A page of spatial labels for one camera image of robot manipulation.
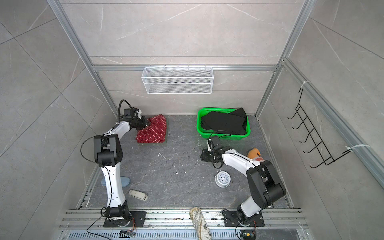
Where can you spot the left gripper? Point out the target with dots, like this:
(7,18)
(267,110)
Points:
(146,123)

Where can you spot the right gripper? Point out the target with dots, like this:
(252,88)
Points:
(205,156)

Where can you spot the red polka dot skirt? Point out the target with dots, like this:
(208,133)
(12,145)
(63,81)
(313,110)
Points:
(155,132)

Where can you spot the black skirt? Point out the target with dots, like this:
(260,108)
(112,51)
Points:
(233,122)

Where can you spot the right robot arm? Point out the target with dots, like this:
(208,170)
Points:
(265,184)

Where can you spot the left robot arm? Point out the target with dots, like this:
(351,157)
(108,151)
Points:
(108,155)

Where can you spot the green plastic basket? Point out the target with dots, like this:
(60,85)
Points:
(208,134)

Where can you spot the white alarm clock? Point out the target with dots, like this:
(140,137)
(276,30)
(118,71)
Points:
(223,179)

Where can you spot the orange plush toy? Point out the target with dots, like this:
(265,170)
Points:
(255,155)

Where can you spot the light blue cup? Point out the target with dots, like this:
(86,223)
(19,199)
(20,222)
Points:
(125,182)

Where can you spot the beige remote control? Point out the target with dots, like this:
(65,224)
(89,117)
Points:
(138,195)

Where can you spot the patterned rolled cloth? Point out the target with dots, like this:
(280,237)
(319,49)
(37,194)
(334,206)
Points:
(200,224)

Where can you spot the white wire wall basket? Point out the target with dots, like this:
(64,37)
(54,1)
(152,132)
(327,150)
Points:
(178,80)

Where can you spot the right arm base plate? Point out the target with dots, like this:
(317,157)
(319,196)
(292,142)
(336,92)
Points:
(235,218)

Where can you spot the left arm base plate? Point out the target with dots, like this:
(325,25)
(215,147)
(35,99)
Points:
(137,220)

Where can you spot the black wall hook rack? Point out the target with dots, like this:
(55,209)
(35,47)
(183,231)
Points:
(314,136)

